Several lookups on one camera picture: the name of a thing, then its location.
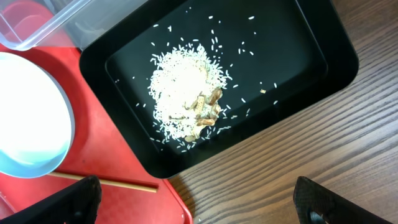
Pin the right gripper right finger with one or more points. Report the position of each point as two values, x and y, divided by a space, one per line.
316 204

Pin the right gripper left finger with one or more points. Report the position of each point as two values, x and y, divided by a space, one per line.
78 203

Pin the wooden chopstick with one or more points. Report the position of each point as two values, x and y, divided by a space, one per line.
107 182

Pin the large light blue plate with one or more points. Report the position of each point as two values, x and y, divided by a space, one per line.
37 120

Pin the rice food waste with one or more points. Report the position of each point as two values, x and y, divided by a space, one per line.
177 77

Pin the red plastic tray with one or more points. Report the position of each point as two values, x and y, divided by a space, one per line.
99 149

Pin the black tray bin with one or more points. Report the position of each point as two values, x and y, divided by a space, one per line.
280 57

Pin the clear plastic bin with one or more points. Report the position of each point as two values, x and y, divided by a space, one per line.
26 24

